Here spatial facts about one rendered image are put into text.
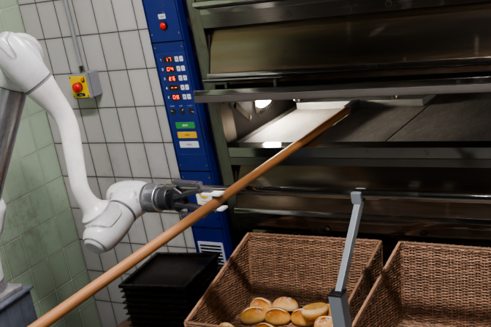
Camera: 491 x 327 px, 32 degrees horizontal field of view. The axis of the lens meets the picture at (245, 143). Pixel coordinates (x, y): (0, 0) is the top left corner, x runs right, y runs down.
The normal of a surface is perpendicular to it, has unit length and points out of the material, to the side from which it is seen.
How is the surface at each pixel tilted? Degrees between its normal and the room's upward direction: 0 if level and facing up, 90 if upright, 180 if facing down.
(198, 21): 90
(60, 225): 90
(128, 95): 90
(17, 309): 90
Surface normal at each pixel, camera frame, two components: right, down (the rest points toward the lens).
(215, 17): -0.52, 0.33
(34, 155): 0.83, 0.00
